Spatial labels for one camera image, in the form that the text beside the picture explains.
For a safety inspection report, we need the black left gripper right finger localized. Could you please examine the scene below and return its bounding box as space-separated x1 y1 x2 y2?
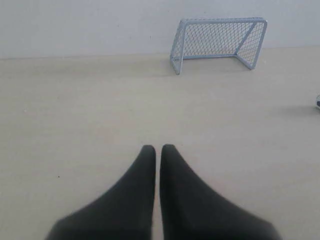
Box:
159 144 280 240

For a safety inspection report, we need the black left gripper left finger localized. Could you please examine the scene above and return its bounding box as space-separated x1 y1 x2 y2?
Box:
46 145 156 240

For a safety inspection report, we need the black and white mini football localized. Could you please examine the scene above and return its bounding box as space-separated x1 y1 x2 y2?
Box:
315 95 320 109

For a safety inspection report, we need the small light blue goal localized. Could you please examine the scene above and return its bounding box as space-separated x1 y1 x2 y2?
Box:
169 17 268 75

